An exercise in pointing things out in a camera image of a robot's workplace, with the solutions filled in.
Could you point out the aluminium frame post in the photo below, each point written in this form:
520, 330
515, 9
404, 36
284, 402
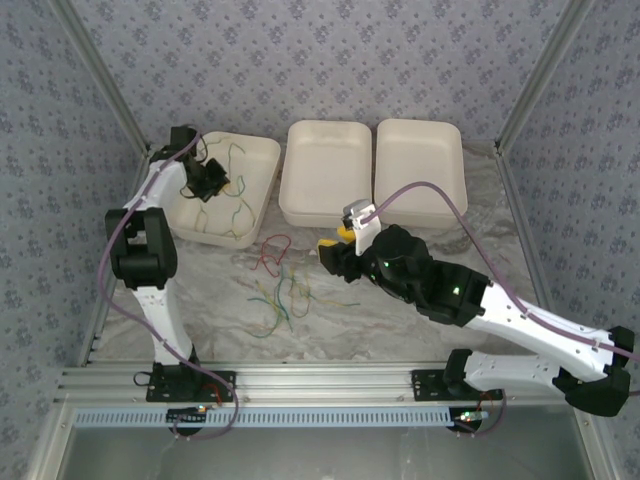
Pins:
104, 75
541, 75

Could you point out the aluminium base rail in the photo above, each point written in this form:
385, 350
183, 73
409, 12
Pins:
320, 380

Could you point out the small black controller board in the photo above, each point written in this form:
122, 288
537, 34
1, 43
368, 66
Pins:
187, 415
470, 420

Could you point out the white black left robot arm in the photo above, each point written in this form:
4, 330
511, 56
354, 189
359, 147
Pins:
160, 320

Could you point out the white plastic tray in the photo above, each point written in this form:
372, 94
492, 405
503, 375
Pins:
320, 170
260, 160
420, 155

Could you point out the grey metal shelf panel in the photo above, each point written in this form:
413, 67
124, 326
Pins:
320, 455

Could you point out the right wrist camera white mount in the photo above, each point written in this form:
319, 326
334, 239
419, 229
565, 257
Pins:
362, 215

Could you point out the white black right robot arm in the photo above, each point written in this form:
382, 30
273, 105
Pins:
530, 332

